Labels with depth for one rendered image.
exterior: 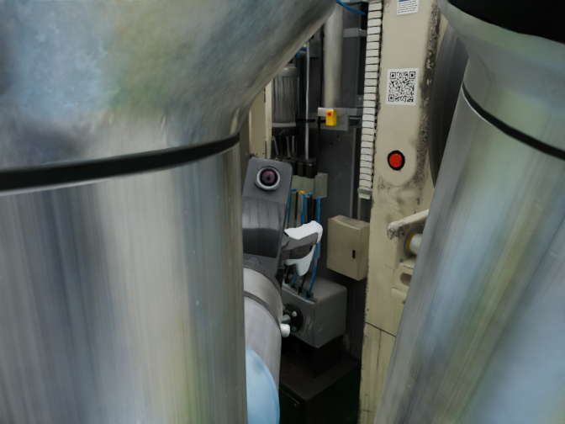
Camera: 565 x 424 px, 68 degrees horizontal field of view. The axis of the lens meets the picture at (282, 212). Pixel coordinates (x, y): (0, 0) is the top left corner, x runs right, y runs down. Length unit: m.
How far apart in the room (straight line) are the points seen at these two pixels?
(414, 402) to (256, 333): 0.12
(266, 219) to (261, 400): 0.19
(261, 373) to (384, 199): 0.81
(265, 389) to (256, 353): 0.02
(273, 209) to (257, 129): 0.55
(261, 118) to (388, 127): 0.29
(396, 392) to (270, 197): 0.24
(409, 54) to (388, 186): 0.29
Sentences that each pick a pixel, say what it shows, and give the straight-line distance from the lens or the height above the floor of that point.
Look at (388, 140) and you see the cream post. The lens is 1.00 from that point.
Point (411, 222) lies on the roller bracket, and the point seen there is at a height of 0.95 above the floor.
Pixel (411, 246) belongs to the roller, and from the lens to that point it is 0.92.
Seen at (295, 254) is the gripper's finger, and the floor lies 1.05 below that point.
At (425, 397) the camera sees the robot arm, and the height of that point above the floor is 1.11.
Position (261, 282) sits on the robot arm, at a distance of 0.33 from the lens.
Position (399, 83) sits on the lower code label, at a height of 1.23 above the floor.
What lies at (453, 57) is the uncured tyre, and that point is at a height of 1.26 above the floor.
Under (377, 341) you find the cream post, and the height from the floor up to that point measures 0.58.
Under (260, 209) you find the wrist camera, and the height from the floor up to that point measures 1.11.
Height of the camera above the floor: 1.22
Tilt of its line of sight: 16 degrees down
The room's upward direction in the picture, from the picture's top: straight up
